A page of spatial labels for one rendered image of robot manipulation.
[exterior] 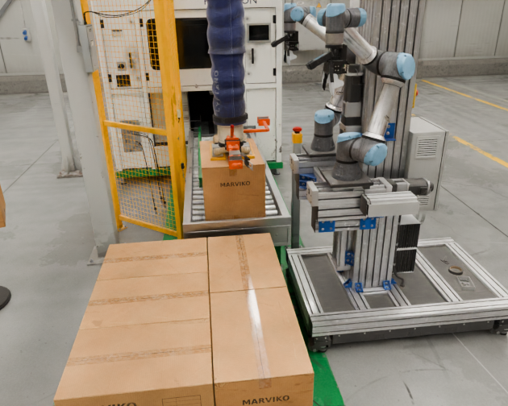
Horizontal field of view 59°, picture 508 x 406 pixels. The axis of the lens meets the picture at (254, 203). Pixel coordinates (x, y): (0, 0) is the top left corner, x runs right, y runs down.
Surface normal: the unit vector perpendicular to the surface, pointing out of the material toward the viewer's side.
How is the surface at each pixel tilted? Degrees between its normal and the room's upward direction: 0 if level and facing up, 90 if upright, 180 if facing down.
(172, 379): 0
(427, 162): 90
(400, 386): 0
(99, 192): 90
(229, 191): 90
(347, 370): 0
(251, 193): 90
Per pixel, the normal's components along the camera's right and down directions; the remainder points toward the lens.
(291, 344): -0.02, -0.91
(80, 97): 0.11, 0.40
